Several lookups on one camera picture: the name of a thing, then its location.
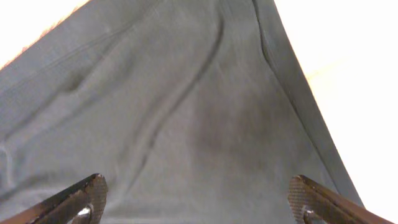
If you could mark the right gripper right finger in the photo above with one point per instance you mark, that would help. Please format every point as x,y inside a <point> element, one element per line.
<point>311,202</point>

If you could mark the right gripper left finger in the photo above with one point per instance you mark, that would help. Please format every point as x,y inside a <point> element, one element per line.
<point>82,202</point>

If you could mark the black polo shirt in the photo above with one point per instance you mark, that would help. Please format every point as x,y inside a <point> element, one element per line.
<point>193,111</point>

